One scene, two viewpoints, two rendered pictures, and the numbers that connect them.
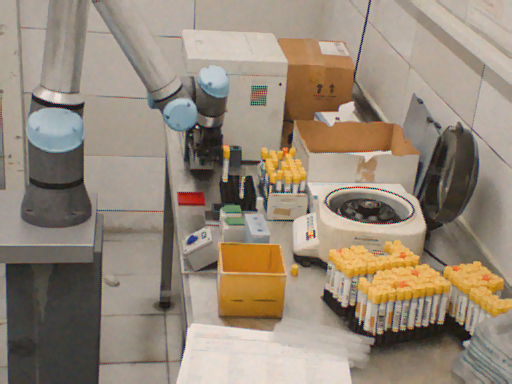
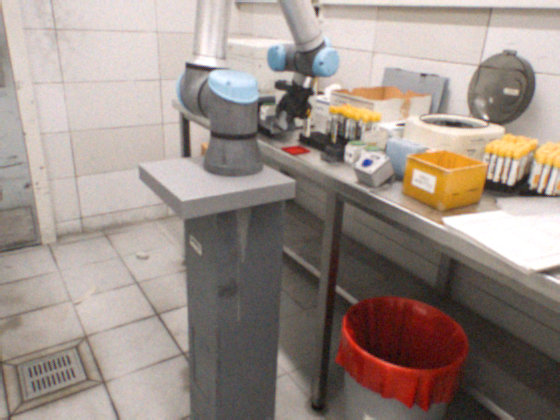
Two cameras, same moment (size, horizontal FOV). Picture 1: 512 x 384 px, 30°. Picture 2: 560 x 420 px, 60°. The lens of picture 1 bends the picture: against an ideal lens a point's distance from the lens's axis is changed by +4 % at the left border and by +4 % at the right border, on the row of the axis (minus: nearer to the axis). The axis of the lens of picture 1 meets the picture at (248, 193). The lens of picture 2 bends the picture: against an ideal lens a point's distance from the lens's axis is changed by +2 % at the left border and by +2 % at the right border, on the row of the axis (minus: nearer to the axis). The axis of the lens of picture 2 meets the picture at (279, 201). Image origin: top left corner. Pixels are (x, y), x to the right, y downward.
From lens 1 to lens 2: 1.30 m
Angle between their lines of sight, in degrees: 23
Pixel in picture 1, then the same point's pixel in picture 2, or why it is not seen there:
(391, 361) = not seen: outside the picture
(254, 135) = not seen: hidden behind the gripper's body
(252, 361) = (527, 231)
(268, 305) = (473, 194)
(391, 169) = (417, 108)
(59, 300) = (255, 240)
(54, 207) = (246, 156)
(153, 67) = (311, 17)
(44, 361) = (244, 297)
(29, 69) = (42, 115)
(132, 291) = (160, 259)
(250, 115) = not seen: hidden behind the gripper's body
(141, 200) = (135, 200)
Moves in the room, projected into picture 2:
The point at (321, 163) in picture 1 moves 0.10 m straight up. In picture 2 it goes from (381, 107) to (385, 77)
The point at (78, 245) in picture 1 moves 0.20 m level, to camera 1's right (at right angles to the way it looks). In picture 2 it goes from (285, 183) to (357, 174)
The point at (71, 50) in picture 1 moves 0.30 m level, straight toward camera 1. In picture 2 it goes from (225, 16) to (301, 22)
